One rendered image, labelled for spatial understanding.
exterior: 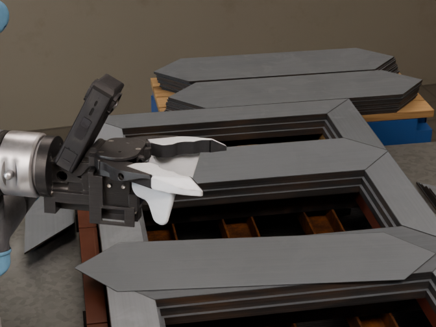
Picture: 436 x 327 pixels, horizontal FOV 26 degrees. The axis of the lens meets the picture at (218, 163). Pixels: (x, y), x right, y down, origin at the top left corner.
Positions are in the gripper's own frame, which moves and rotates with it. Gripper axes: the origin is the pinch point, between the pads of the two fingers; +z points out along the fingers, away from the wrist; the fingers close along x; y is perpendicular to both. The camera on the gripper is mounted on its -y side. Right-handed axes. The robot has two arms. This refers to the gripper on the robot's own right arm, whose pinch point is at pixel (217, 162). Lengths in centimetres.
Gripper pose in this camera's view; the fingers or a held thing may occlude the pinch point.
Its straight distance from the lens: 104.6
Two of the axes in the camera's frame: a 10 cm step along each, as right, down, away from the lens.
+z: 9.8, 0.8, -1.5
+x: -1.7, 3.3, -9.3
